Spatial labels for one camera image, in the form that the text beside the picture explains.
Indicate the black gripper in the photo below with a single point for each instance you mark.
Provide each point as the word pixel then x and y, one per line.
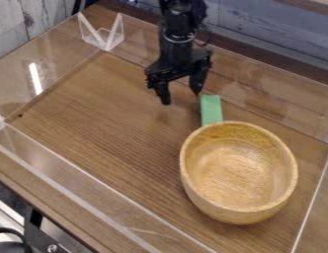
pixel 180 60

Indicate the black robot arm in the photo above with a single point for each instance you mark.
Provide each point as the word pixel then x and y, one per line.
pixel 181 20

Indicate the clear acrylic enclosure wall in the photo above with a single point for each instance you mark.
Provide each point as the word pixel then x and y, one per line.
pixel 91 144

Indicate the black table frame bracket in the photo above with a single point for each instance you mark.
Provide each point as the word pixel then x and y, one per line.
pixel 45 236

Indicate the wooden brown bowl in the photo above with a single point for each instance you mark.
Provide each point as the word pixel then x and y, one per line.
pixel 239 172

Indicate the clear acrylic corner bracket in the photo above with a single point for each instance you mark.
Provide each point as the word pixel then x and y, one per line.
pixel 103 38

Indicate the green rectangular block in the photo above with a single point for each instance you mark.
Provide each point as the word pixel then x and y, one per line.
pixel 211 109

